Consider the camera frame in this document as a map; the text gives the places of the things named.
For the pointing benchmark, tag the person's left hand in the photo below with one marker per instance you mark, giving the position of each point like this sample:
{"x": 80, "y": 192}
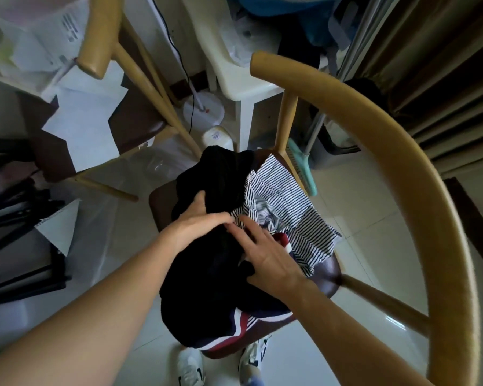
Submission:
{"x": 195, "y": 225}

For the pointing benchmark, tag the person's right hand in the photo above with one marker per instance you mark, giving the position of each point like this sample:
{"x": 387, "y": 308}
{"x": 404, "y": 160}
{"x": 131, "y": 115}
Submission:
{"x": 273, "y": 265}

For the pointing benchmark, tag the person's right thumb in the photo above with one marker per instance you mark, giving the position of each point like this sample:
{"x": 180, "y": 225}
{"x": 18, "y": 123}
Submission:
{"x": 248, "y": 269}

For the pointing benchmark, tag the person's left fingers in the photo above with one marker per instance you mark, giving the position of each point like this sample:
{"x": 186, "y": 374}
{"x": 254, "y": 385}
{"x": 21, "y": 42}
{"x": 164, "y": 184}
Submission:
{"x": 219, "y": 219}

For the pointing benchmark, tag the person's right middle finger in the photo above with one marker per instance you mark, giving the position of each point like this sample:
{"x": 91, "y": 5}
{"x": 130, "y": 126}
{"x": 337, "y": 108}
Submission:
{"x": 252, "y": 225}

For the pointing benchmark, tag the black garment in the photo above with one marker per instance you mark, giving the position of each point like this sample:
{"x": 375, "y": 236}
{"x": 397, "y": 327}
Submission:
{"x": 209, "y": 285}

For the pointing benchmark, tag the person's right forearm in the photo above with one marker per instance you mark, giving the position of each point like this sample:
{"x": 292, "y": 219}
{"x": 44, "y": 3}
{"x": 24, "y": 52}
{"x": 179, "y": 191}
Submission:
{"x": 346, "y": 341}

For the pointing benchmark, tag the person's left forearm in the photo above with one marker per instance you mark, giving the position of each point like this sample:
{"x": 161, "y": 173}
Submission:
{"x": 84, "y": 317}

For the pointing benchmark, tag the grey white cloth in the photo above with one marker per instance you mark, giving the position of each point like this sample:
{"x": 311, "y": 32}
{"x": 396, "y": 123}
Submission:
{"x": 267, "y": 217}

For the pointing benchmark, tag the black white striped shirt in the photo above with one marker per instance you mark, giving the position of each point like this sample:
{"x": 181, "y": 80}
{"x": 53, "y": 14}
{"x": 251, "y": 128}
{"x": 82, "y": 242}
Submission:
{"x": 283, "y": 204}

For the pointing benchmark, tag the navy red striped garment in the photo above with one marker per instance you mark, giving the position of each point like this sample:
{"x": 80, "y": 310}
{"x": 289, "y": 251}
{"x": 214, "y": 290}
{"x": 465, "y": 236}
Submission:
{"x": 245, "y": 321}

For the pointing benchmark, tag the green broom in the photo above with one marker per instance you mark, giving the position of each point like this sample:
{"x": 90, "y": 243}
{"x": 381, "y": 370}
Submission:
{"x": 306, "y": 172}

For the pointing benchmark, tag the white plastic jug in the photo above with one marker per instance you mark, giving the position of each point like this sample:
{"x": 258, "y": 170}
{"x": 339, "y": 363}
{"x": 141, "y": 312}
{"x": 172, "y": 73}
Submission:
{"x": 217, "y": 137}

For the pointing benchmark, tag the person's right white shoe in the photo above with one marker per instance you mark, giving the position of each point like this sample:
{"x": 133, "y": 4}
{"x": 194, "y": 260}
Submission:
{"x": 253, "y": 363}

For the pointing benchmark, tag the person's white shoe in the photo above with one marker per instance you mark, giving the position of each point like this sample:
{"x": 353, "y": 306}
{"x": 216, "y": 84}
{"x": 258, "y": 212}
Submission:
{"x": 190, "y": 369}
{"x": 253, "y": 363}

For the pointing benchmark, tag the clear plastic sheet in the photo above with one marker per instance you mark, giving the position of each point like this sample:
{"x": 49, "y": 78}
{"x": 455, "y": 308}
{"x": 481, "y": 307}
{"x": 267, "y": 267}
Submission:
{"x": 116, "y": 237}

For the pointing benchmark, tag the white fan stand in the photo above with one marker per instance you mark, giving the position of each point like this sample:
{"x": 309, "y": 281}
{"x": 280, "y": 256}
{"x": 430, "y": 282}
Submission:
{"x": 203, "y": 110}

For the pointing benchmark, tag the person's left white shoe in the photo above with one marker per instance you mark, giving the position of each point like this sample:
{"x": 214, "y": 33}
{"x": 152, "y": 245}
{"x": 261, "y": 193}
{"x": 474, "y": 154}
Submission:
{"x": 190, "y": 369}

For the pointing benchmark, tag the white plastic chair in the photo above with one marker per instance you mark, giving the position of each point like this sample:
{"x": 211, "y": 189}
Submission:
{"x": 229, "y": 72}

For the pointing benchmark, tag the white triangular board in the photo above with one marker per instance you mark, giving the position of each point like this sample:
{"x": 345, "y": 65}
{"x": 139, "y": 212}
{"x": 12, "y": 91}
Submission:
{"x": 62, "y": 229}

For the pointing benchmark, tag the large white paper sheet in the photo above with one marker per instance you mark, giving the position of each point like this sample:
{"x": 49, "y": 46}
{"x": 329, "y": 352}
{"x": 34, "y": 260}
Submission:
{"x": 84, "y": 120}

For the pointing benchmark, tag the wooden chair with brown seat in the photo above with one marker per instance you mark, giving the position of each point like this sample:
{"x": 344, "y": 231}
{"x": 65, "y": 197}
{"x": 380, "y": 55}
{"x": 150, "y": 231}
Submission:
{"x": 418, "y": 196}
{"x": 104, "y": 32}

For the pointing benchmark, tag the blue bag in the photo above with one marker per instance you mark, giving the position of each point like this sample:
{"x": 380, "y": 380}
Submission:
{"x": 302, "y": 14}

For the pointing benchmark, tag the dark brown wooden board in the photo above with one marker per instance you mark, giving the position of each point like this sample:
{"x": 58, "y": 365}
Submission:
{"x": 473, "y": 225}

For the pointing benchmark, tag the brown curtain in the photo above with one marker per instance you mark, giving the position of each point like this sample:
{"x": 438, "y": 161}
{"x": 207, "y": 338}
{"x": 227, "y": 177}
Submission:
{"x": 438, "y": 76}

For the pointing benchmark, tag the pile of printed papers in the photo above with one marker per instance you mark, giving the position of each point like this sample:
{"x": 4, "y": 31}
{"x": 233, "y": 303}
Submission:
{"x": 32, "y": 40}

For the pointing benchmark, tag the black folding metal frame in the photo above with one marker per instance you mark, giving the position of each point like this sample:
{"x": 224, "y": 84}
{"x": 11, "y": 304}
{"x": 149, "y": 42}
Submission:
{"x": 16, "y": 221}

